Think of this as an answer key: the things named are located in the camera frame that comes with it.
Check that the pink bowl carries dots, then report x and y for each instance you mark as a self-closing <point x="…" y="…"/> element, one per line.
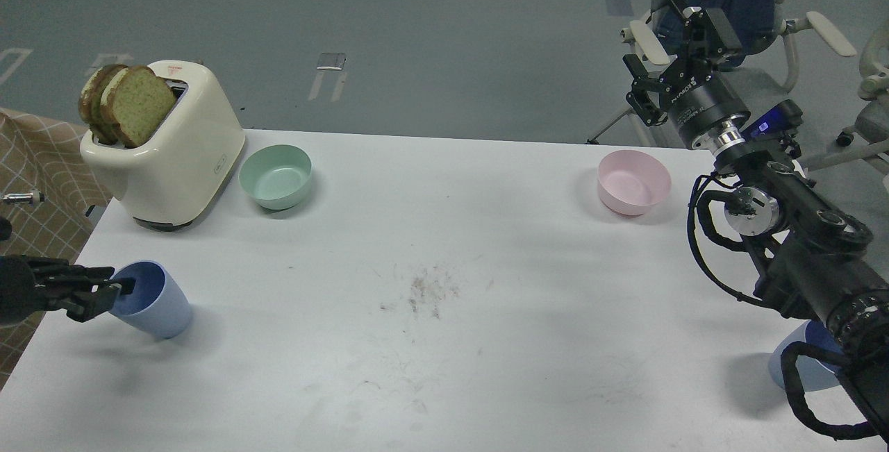
<point x="631" y="182"/>

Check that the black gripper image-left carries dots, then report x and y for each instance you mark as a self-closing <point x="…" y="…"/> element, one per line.
<point x="84" y="292"/>

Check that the mint green bowl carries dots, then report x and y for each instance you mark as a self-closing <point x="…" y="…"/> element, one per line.
<point x="277" y="177"/>

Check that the grey office chair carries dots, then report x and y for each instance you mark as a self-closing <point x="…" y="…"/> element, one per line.
<point x="640" y="38"/>

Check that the blue cup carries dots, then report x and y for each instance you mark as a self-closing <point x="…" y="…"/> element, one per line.
<point x="815" y="375"/>
<point x="157" y="305"/>

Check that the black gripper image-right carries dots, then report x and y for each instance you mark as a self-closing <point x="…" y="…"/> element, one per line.
<point x="690" y="96"/>

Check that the silver floor plate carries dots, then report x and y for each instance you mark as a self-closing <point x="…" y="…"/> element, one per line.
<point x="331" y="62"/>

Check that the brown grid patterned cloth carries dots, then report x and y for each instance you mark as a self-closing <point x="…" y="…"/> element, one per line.
<point x="43" y="155"/>

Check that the cream white toaster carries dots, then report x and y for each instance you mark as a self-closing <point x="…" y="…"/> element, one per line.
<point x="170" y="180"/>

